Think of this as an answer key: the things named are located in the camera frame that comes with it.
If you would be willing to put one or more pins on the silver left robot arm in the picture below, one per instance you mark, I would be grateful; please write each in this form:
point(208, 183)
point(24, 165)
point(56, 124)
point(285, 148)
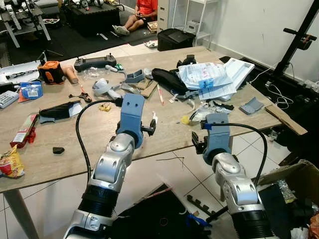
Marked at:
point(110, 167)

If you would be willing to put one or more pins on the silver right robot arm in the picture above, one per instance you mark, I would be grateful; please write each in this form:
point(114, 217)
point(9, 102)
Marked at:
point(238, 191)

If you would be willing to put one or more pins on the small white bottle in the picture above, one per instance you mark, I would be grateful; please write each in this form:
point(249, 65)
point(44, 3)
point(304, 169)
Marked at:
point(155, 118)

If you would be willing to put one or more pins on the crumpled yellow paper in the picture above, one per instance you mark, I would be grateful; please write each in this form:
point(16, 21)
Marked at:
point(185, 120)

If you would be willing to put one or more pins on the brown cardboard piece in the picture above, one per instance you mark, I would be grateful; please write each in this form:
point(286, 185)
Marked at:
point(147, 88)

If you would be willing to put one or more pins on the small yellow wrapper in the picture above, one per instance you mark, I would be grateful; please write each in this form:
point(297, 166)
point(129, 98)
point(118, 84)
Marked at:
point(104, 107)

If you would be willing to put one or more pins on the black pouch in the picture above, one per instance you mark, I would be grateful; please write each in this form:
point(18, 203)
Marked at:
point(168, 80)

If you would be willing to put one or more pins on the angular grey plastic part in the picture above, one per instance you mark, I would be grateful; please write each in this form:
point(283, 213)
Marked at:
point(134, 76)

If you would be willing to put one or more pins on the grey white handheld device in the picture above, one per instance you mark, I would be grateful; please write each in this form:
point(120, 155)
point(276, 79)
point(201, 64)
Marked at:
point(104, 87)

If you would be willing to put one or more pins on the curved grey plastic part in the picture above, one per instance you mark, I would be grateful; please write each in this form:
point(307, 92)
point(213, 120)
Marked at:
point(251, 105)

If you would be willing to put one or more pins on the white plastic mailer bags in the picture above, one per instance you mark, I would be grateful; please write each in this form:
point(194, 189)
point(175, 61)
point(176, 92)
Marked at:
point(212, 77)

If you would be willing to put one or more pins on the dark grey remote controller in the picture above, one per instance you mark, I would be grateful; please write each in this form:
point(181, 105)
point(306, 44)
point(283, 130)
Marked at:
point(94, 62)

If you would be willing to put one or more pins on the black floor mat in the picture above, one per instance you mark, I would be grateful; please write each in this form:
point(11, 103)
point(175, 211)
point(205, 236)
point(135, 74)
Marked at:
point(154, 216)

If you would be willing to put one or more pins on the wooden plank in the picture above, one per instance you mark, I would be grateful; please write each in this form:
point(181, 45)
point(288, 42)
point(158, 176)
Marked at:
point(286, 120)

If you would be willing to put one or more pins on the flat black bag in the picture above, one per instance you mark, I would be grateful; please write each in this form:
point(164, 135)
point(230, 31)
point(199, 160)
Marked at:
point(60, 111)

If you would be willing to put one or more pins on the small black case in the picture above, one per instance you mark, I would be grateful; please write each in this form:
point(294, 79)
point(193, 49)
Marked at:
point(175, 40)

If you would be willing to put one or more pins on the small black object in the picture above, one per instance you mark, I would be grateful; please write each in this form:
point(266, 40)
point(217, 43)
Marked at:
point(58, 150)

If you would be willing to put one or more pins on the tan cylinder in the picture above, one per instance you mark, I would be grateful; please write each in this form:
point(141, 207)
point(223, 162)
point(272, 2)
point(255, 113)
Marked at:
point(72, 74)

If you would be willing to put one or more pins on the brown cardboard box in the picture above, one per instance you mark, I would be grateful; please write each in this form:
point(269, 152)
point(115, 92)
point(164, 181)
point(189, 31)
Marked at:
point(291, 172)

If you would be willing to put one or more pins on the white shelf rack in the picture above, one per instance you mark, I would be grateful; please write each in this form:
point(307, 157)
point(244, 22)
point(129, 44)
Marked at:
point(195, 27)

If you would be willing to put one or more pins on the orange black battery block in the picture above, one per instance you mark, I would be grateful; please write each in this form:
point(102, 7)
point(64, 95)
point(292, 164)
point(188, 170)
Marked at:
point(51, 72)

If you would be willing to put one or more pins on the seated person in orange shirt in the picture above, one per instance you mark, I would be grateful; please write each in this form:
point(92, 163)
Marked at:
point(144, 11)

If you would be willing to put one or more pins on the large black equipment case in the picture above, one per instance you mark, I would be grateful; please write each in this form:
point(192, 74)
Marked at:
point(92, 19)

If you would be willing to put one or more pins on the blue packet with label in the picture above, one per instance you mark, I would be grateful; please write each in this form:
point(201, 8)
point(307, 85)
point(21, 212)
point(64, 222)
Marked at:
point(31, 91)

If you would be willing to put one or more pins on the long red packet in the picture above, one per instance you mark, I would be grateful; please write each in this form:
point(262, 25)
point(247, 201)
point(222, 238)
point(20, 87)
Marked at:
point(25, 130)

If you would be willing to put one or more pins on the black metal stand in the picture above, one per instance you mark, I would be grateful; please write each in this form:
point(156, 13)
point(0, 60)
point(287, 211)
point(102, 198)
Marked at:
point(295, 42)

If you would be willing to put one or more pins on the long white device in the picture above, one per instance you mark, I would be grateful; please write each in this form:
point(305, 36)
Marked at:
point(20, 71)

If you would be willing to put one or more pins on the red yellow snack packet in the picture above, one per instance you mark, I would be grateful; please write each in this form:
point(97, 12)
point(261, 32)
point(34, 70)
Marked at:
point(11, 163)

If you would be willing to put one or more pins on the white keypad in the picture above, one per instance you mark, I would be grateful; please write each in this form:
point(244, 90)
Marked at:
point(8, 99)

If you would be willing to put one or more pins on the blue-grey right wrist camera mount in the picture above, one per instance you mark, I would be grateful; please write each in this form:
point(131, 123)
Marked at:
point(217, 133)

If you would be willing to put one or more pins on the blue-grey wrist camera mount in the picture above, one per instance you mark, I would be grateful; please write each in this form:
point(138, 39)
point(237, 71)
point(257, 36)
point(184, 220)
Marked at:
point(217, 133)
point(132, 112)

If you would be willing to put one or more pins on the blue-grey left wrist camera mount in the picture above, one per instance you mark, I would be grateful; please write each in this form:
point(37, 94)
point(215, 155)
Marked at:
point(132, 112)

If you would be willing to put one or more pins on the black camera device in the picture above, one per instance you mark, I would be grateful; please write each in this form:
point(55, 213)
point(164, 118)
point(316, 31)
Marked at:
point(187, 60)

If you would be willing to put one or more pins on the grey metal frame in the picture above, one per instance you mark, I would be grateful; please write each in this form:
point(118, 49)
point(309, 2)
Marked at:
point(25, 20)

